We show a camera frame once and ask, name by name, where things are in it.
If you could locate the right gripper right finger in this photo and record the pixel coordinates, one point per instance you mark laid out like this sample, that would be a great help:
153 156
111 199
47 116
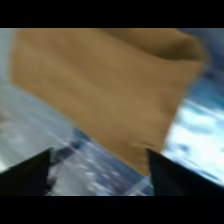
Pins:
180 178

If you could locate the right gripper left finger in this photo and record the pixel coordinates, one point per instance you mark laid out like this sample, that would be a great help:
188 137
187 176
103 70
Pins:
26 176

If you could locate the brown garment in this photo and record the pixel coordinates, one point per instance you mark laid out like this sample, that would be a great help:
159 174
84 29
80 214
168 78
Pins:
106 86

